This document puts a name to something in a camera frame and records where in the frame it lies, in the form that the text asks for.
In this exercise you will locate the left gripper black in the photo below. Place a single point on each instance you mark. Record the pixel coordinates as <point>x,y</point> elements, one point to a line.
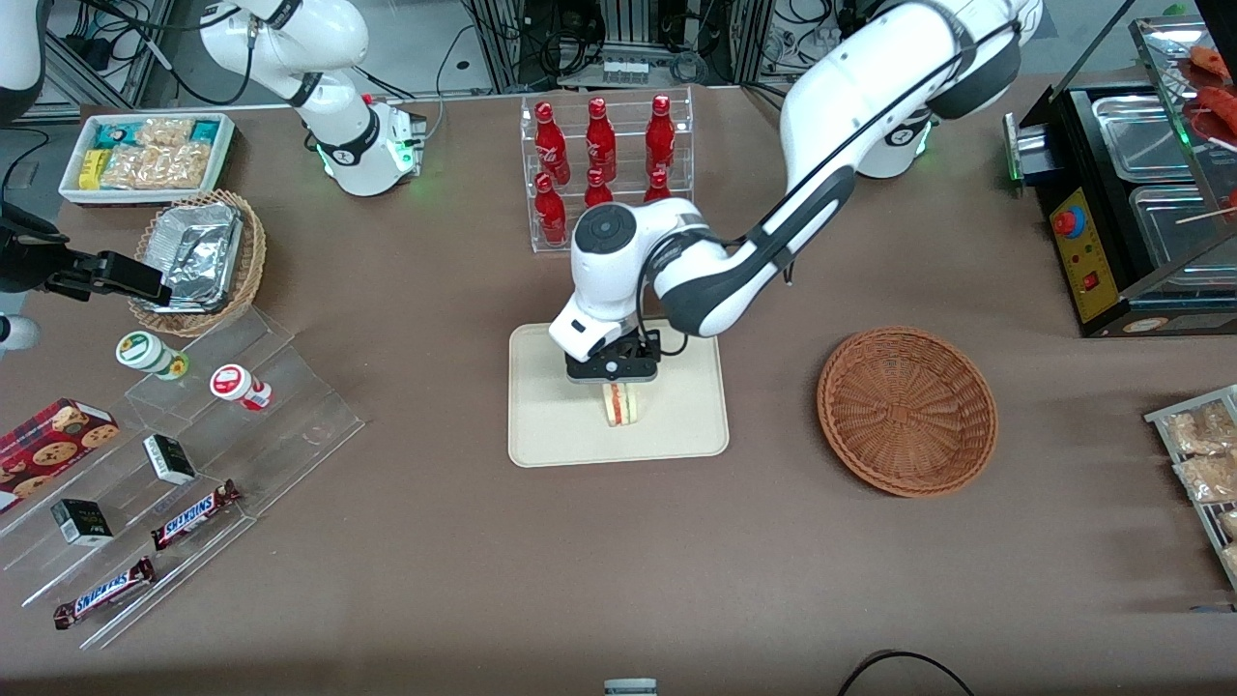
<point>626,350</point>

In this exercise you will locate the yellow snack packet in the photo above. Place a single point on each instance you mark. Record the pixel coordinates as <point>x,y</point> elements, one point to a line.
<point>91,169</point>

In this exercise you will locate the brown Snickers bar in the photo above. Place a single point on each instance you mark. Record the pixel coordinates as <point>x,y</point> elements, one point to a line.
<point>104,592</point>
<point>193,514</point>

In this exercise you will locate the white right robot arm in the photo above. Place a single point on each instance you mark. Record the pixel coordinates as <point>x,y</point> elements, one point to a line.
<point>329,39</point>

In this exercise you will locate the clear rice cracker bag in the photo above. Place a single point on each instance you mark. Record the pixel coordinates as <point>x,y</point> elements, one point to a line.
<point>164,131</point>
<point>155,166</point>

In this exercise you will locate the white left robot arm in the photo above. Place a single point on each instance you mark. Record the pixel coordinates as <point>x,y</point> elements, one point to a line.
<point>841,97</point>

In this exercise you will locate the black food warmer machine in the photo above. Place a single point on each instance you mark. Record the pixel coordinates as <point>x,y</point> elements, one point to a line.
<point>1087,242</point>

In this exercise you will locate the beige plastic serving tray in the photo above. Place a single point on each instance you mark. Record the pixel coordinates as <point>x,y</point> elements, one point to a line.
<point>676,416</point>

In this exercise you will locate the white rectangular snack bin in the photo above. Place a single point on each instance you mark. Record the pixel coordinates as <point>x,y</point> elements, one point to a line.
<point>72,188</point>

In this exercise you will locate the red skewered sausage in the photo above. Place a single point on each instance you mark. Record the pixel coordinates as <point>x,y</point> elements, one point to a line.
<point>1220,111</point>
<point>1210,60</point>

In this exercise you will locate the triangle sandwich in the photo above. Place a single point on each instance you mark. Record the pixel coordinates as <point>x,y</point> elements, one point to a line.
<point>621,406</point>

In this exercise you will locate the teal snack packet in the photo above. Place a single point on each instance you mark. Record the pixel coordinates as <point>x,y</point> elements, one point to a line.
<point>204,131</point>
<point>118,135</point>

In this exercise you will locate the white power strip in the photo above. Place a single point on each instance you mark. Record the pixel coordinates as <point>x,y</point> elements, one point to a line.
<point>625,70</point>

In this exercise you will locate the small tan wicker basket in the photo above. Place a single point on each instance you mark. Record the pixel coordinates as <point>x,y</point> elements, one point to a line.
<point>253,251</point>

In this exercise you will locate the red lid yogurt cup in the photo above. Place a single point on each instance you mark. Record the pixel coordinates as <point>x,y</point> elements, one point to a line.
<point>234,384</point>

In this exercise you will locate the green lid yogurt cup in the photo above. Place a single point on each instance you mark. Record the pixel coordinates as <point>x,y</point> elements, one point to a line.
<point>143,350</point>

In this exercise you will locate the small grey device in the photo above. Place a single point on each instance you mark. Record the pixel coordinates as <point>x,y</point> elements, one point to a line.
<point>630,687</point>

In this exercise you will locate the clear acrylic stepped display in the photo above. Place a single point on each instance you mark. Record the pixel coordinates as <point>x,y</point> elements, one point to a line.
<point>290,416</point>

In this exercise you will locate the red cookie box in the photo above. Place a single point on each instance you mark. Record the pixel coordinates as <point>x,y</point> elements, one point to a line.
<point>48,440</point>

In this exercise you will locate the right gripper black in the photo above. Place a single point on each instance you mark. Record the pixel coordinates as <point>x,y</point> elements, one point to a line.
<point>27,263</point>

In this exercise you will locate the clear acrylic bottle rack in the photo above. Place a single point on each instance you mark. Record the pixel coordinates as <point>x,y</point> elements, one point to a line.
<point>626,145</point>

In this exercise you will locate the clear bag of crackers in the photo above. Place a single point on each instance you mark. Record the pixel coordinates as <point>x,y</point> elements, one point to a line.
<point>1231,559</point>
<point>1198,430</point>
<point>1208,477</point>
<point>1229,524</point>

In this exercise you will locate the silver foil container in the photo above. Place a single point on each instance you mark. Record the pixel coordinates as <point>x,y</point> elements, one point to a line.
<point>193,253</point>

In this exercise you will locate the round brown wicker basket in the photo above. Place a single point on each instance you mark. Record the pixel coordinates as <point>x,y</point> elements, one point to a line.
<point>908,416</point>

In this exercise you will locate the steel warmer pan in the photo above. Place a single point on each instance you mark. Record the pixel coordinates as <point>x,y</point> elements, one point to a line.
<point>1140,135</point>
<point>1174,227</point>

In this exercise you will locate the small black carton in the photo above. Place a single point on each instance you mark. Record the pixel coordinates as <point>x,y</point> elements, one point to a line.
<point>82,522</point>
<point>170,459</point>

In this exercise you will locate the red cola bottle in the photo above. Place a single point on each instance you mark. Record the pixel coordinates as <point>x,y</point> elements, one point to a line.
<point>550,213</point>
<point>598,190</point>
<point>660,135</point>
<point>600,140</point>
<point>657,187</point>
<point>551,145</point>

